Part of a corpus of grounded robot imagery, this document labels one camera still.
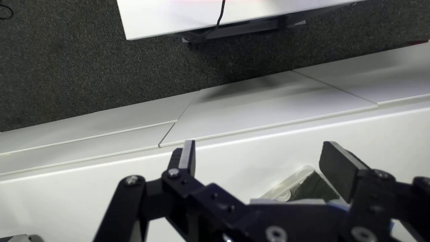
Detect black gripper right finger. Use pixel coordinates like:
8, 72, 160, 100
318, 141, 430, 242

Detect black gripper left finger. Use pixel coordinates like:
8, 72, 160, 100
92, 141, 250, 242

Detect black cable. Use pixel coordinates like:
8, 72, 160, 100
216, 0, 227, 26

